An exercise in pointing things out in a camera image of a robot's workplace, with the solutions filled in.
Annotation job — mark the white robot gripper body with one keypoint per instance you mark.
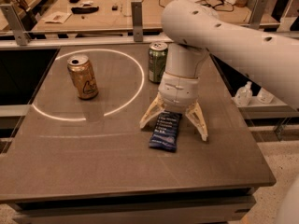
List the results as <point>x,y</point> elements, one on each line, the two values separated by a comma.
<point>177,89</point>

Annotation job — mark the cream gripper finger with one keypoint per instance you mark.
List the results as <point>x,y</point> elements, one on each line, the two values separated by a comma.
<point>155,109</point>
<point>195,115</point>

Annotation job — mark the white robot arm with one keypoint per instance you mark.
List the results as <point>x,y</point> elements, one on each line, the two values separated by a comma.
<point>271,60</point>

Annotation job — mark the blue rxbar blueberry wrapper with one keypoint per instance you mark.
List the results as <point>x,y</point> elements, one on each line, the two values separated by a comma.
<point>165,132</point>

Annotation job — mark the green soda can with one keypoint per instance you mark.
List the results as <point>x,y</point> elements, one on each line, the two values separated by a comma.
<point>157,60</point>

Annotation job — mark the clear sanitizer bottle left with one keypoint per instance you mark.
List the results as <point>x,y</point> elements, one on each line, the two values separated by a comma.
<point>244,95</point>

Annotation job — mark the clear sanitizer bottle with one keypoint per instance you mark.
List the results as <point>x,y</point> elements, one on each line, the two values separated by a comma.
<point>244,95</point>
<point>264,96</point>

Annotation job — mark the clear sanitizer bottle right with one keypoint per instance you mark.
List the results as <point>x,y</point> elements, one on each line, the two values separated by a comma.
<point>264,96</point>

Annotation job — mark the gold soda can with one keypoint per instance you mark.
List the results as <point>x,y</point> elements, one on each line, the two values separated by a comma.
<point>81,71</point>

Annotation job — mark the small black box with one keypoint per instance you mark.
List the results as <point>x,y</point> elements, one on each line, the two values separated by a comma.
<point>114,7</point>

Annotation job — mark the black tool on bench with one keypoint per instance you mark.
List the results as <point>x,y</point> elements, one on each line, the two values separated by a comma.
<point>84,10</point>

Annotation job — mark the small paper card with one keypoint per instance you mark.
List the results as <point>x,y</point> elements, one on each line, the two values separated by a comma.
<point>57,17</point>

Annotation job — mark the middle metal bracket post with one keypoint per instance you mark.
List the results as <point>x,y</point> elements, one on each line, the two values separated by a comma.
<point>136,8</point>

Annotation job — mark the metal bracket post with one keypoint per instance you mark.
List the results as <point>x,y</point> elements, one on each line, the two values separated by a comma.
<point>136,8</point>
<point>14,22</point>
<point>256,16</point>

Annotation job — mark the right metal bracket post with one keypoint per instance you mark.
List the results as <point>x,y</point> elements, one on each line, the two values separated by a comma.
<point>256,16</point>

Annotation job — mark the left metal bracket post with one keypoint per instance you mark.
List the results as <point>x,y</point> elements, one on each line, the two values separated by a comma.
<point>14,22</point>

